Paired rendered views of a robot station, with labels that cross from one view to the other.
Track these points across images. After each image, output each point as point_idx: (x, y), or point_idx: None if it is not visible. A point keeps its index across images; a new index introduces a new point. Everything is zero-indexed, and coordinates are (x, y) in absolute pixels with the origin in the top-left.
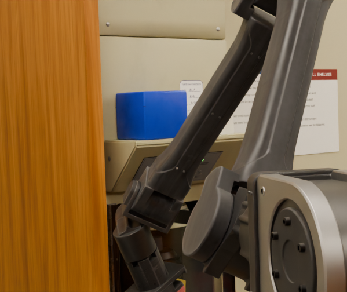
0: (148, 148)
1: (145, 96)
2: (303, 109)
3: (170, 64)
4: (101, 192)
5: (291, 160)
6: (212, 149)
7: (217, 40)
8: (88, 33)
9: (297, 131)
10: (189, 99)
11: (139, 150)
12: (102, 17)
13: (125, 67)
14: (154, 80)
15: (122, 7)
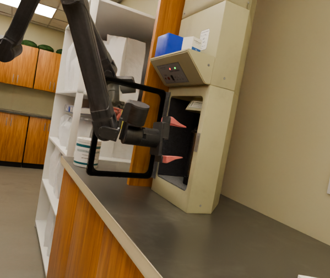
0: (153, 61)
1: (157, 38)
2: (15, 13)
3: (199, 23)
4: (146, 80)
5: (8, 27)
6: (173, 60)
7: (221, 2)
8: (156, 18)
9: (12, 19)
10: (202, 41)
11: (152, 62)
12: (183, 11)
13: (185, 30)
14: (193, 33)
15: (190, 3)
